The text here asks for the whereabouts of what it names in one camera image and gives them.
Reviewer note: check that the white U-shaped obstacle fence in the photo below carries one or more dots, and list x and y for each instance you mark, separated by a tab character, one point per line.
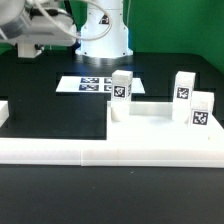
113	152

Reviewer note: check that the white square table top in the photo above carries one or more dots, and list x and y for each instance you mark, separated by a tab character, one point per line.
153	121

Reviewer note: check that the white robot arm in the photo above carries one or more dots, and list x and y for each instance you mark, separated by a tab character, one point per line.
104	38

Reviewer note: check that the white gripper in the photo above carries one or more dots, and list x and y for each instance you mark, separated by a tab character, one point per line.
40	31

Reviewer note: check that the white marker tag plate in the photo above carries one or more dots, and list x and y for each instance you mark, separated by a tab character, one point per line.
74	84

